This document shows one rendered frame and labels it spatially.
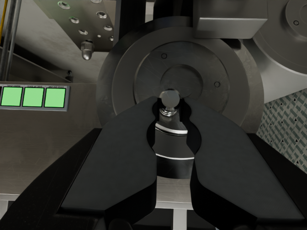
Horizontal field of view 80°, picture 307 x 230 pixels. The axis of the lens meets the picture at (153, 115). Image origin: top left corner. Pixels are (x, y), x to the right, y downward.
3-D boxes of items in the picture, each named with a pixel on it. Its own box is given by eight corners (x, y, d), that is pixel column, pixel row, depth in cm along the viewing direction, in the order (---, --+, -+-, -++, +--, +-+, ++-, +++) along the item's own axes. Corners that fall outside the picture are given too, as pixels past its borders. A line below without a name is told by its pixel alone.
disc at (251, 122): (259, 15, 17) (270, 182, 15) (256, 18, 18) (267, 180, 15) (101, 14, 18) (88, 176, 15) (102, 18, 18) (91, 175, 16)
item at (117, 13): (129, -110, 20) (118, 46, 18) (145, 24, 44) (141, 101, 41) (124, -110, 20) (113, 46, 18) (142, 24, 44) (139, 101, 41)
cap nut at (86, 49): (92, 41, 50) (90, 57, 49) (96, 48, 54) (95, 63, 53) (78, 41, 50) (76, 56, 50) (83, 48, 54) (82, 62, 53)
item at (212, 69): (247, 67, 14) (201, 152, 13) (237, 76, 16) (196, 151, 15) (163, 23, 15) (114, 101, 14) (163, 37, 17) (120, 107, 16)
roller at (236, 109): (246, 25, 16) (254, 161, 14) (192, 97, 42) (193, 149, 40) (115, 24, 16) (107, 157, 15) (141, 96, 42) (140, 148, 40)
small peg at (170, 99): (154, 95, 11) (173, 83, 11) (155, 104, 14) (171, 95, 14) (166, 114, 11) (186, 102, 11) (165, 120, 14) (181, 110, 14)
